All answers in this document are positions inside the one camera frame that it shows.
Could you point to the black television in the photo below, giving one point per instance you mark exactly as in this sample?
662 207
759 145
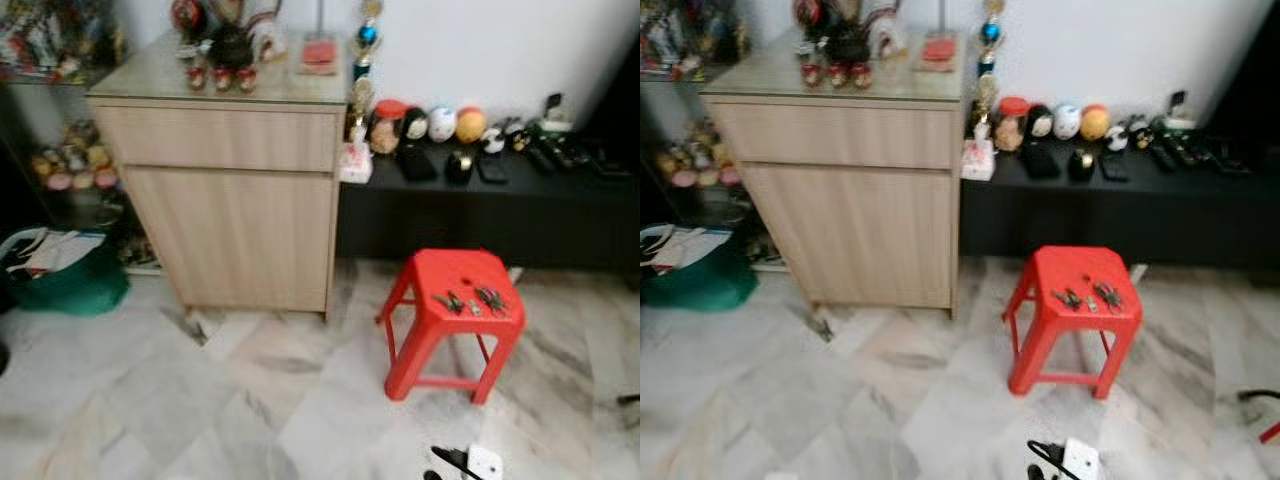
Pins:
622 100
1248 90

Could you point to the small red plaque stand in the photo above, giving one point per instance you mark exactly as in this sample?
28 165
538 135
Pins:
318 52
940 48

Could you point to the gold and blue trophy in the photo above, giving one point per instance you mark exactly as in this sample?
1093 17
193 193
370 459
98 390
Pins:
988 60
365 62

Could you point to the floral tissue pack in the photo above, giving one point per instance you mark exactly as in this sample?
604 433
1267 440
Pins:
978 160
355 162

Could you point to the key bunch with red tag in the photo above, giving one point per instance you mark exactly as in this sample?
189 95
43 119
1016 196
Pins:
490 298
1107 295

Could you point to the red round-headed figurine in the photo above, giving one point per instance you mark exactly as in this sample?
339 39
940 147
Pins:
808 14
186 18

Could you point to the green fabric bag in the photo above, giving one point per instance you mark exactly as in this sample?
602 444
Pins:
70 292
700 290

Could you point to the light wood cabinet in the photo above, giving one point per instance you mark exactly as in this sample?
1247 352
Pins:
230 225
850 230

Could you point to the small red figure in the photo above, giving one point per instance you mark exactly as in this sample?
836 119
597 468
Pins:
812 74
247 79
222 80
837 75
197 78
861 75

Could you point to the black low tv console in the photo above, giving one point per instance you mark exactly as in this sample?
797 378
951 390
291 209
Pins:
480 220
1100 215

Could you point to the white floor power socket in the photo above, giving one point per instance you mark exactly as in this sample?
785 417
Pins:
1081 460
485 463

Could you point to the white and red doll figurine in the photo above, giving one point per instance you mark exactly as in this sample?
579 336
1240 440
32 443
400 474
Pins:
885 32
268 35

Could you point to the glass display shelf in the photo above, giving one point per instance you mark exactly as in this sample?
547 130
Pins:
20 110
655 110

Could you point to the black egg-shaped mouse toy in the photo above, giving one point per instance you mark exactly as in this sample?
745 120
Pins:
414 122
1039 120

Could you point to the black flat wallet case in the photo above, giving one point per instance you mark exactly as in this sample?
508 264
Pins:
1040 160
415 163

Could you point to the clear jar with red lid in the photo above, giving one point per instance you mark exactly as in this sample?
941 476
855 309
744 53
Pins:
1012 125
385 128

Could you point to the red plastic stool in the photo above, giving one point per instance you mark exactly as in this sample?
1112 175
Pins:
440 270
1062 268

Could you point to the flat black device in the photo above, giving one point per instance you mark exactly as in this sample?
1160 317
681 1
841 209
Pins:
1228 160
605 165

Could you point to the black remote control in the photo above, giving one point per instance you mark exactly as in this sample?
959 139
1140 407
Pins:
1162 155
540 158
560 153
1183 150

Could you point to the colourful toy figure cluster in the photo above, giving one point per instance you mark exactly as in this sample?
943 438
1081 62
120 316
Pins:
50 40
680 35

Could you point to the black tape dispenser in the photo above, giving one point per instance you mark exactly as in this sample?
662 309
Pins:
1081 164
458 166

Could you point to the dark doll figurine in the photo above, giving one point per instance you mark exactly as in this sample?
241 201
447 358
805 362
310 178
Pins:
232 45
850 42

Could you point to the small green and white box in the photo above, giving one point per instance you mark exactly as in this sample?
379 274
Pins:
1178 122
555 125

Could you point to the white and blue papers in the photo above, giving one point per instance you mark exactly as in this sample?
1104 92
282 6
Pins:
690 245
60 250

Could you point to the small black and white toy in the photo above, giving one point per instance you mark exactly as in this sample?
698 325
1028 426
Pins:
1116 138
493 140

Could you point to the orange egg-shaped toy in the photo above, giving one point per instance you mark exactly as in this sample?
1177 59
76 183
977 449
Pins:
470 124
1094 122

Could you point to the black smartphone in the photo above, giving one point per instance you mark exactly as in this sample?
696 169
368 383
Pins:
1113 166
491 168

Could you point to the plush toy row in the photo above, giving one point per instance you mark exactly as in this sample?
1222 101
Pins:
700 162
75 162

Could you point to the small black upright gadget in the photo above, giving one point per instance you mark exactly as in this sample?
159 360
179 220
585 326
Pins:
553 105
1177 102

